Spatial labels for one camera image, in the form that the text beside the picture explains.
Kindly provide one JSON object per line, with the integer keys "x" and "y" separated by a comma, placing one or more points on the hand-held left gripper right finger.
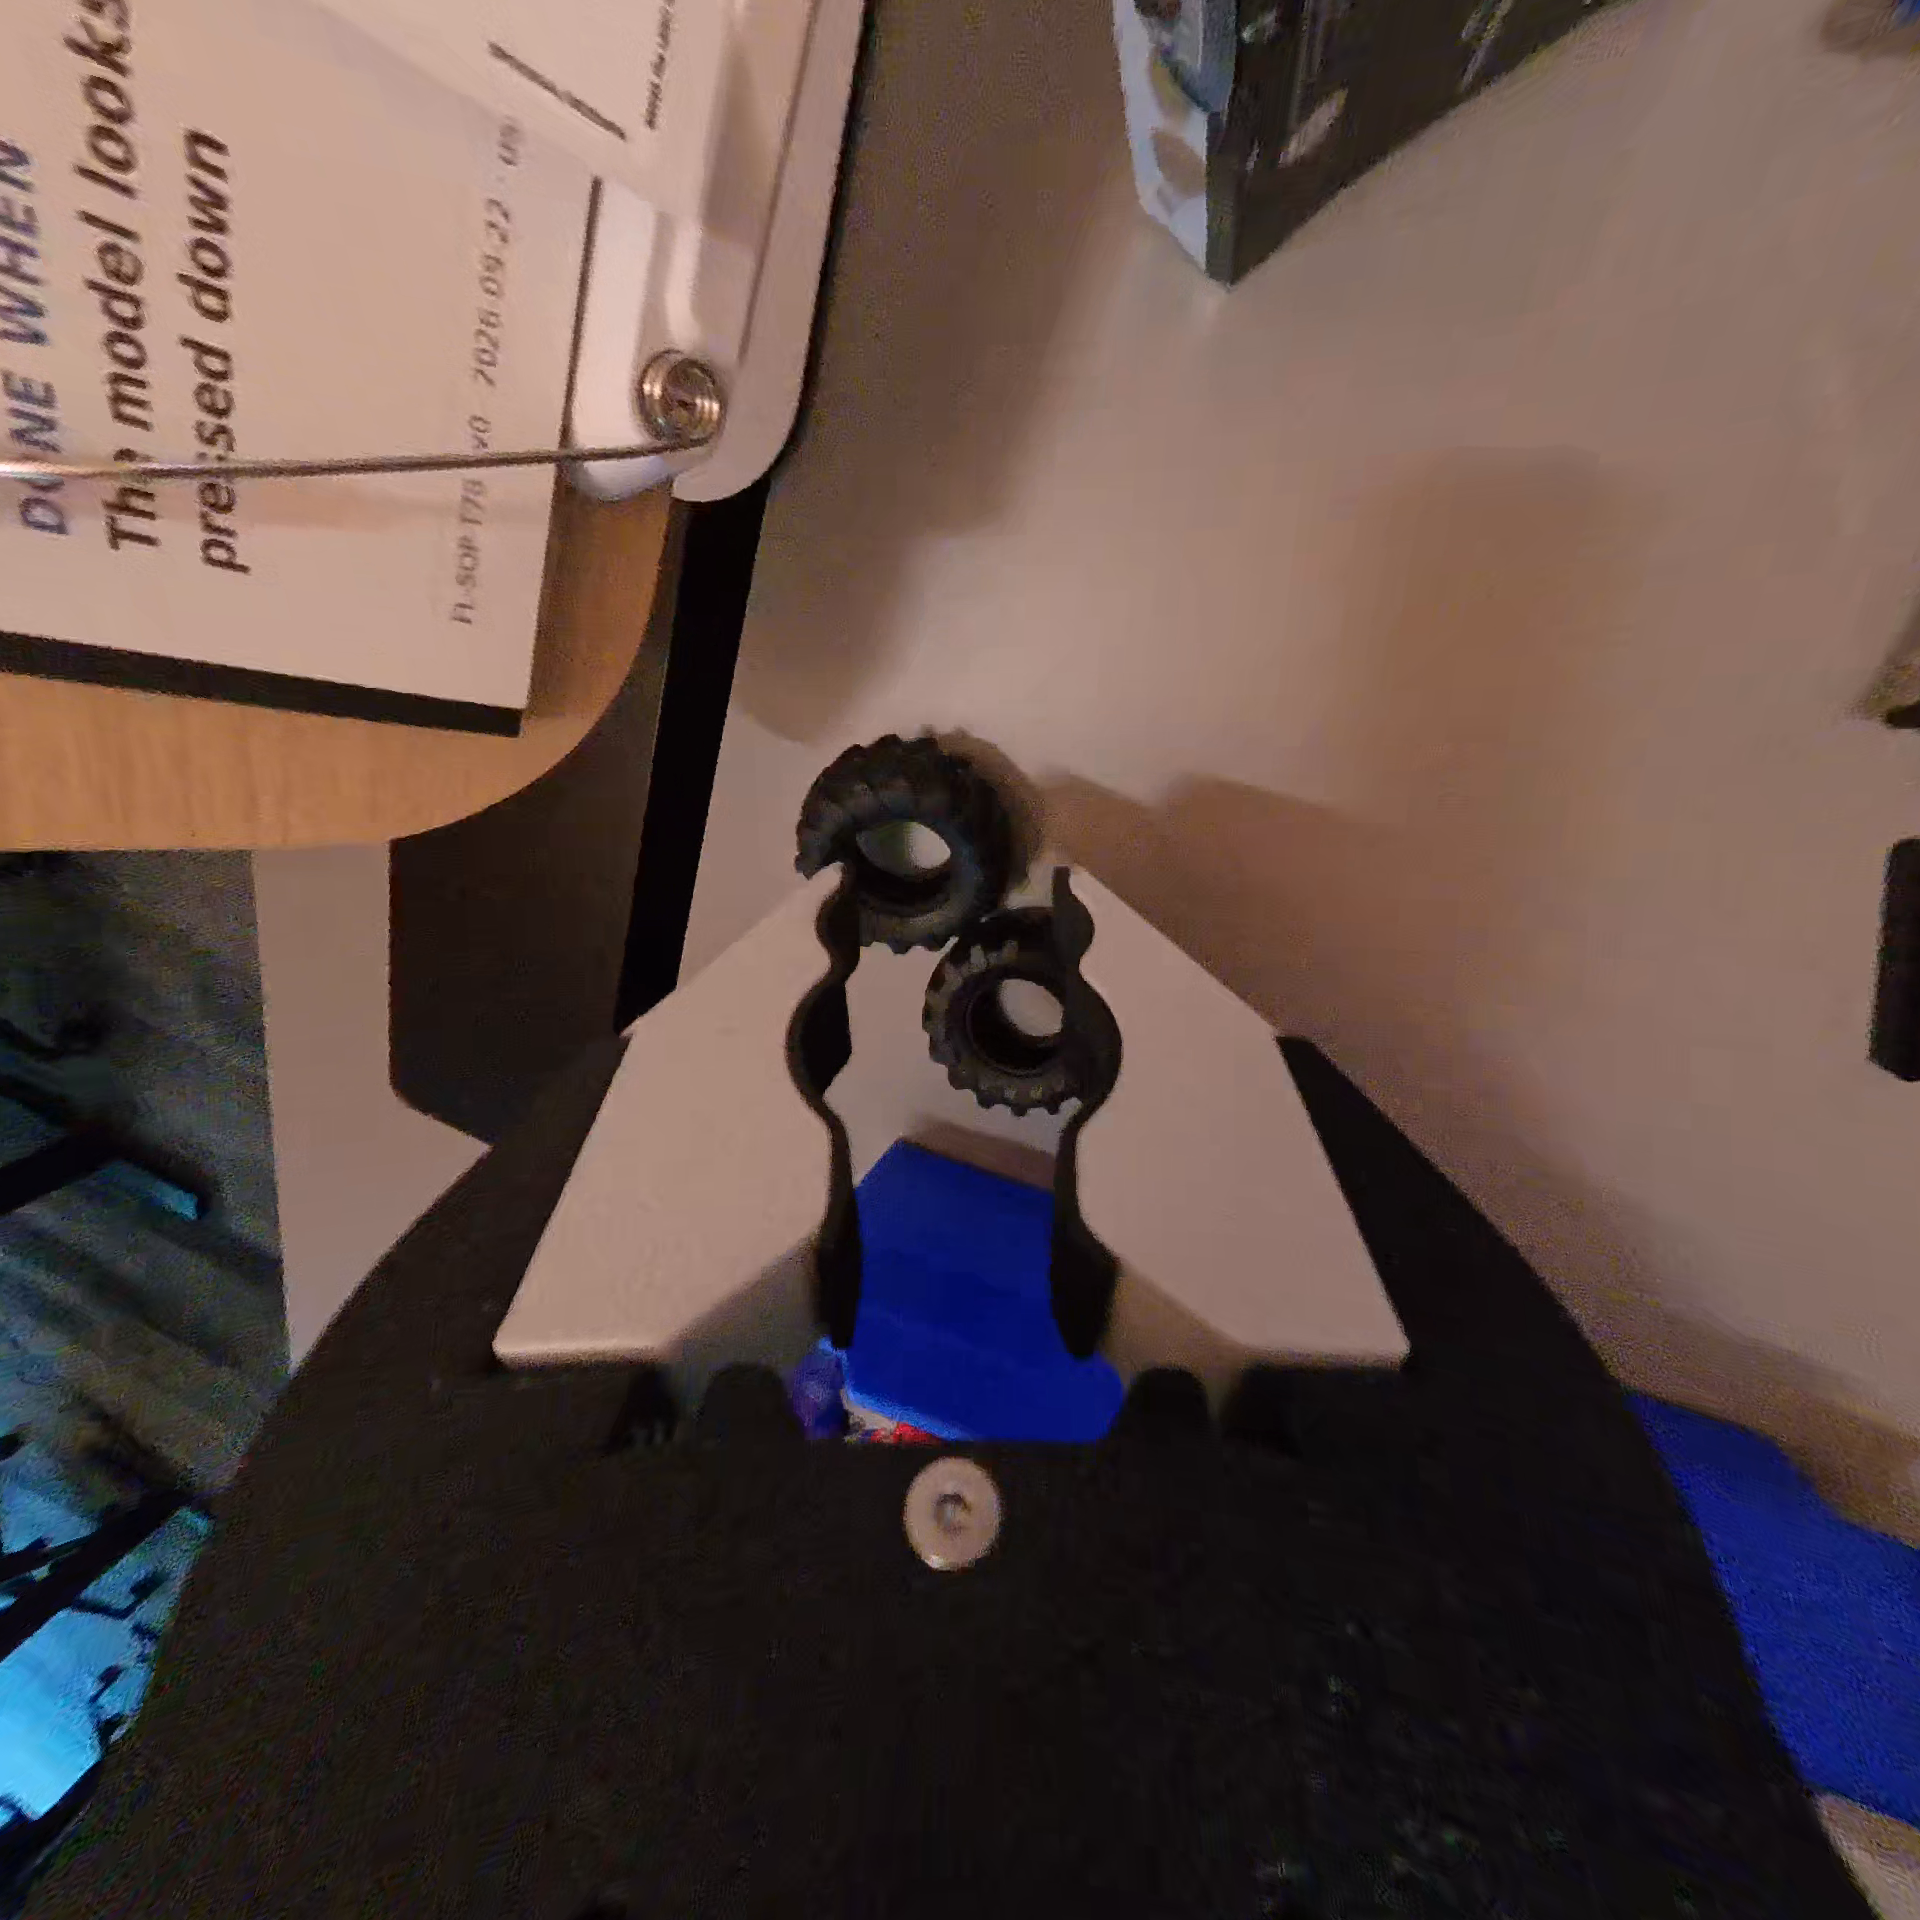
{"x": 1231, "y": 1201}

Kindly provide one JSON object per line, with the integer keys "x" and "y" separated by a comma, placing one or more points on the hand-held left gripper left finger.
{"x": 675, "y": 1170}

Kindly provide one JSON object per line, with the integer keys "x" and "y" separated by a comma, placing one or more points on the black toy tire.
{"x": 952, "y": 992}
{"x": 834, "y": 786}

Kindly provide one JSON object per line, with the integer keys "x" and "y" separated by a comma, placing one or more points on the blue plastic bin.
{"x": 961, "y": 1290}
{"x": 1799, "y": 1604}

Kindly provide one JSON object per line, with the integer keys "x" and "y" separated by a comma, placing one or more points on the black upright panel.
{"x": 698, "y": 749}

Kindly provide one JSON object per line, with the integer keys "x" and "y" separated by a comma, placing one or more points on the wooden board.
{"x": 300, "y": 779}

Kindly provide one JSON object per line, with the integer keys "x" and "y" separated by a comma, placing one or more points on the dark object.
{"x": 1899, "y": 960}

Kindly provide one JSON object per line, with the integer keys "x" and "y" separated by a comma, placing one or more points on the round metal screw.
{"x": 683, "y": 394}

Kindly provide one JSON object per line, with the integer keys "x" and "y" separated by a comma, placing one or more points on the white instruction sheet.
{"x": 345, "y": 300}

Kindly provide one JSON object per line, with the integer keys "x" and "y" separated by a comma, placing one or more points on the white plastic holder plate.
{"x": 751, "y": 225}

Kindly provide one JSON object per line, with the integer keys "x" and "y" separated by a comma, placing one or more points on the black toy truck box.
{"x": 1349, "y": 118}

